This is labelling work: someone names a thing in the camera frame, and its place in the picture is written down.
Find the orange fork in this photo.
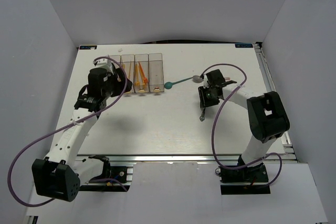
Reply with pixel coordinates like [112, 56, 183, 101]
[138, 62, 148, 84]
[134, 63, 140, 87]

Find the teal plastic spoon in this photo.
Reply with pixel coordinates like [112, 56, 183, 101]
[164, 77, 192, 89]

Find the gold spoon ornate handle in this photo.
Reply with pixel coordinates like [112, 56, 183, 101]
[199, 108, 206, 122]

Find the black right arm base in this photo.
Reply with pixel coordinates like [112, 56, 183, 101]
[215, 164, 270, 195]

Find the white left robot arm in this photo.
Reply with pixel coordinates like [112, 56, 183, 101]
[31, 58, 132, 202]

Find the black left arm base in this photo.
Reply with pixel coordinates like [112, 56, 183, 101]
[76, 155, 133, 192]

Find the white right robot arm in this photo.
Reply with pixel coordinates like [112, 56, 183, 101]
[198, 69, 290, 182]

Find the clear four-slot utensil organizer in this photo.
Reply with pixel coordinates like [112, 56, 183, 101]
[109, 53, 165, 94]

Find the black XDOF label left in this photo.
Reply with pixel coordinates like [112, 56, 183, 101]
[79, 45, 97, 50]

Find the black xdof label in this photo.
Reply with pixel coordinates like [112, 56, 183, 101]
[79, 45, 97, 50]
[235, 43, 254, 48]

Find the black XDOF label right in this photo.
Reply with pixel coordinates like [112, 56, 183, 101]
[235, 43, 254, 48]

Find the white front panel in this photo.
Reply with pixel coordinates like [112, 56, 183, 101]
[27, 163, 327, 223]

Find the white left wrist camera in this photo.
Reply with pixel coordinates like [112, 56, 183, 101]
[93, 58, 115, 73]

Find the aluminium frame rail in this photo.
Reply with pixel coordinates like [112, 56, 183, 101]
[247, 42, 297, 162]

